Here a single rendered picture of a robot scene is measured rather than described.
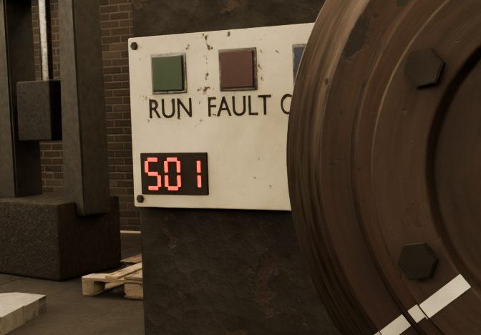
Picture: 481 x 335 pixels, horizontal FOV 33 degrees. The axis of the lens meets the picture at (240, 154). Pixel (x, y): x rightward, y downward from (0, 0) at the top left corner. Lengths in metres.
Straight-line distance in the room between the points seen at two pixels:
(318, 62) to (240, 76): 0.18
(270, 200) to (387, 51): 0.27
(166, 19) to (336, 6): 0.29
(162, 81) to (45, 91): 5.28
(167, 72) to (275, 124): 0.13
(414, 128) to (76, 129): 5.44
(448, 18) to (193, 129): 0.38
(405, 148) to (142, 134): 0.40
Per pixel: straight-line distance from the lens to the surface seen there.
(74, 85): 5.91
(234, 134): 0.81
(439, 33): 0.52
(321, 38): 0.64
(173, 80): 0.84
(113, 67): 8.18
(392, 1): 0.60
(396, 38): 0.58
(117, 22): 8.18
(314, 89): 0.64
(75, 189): 5.96
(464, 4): 0.52
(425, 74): 0.52
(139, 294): 5.22
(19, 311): 4.81
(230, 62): 0.81
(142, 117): 0.87
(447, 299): 0.54
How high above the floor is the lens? 1.16
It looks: 3 degrees down
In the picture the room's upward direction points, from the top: 2 degrees counter-clockwise
